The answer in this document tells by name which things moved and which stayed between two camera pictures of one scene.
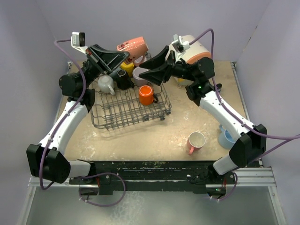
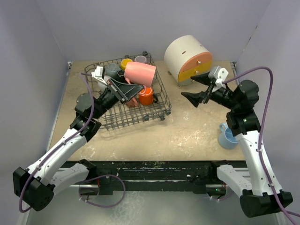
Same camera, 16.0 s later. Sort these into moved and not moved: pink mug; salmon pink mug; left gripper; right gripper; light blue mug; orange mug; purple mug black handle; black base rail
Moved: left gripper; salmon pink mug; pink mug; right gripper
Not moved: light blue mug; orange mug; black base rail; purple mug black handle
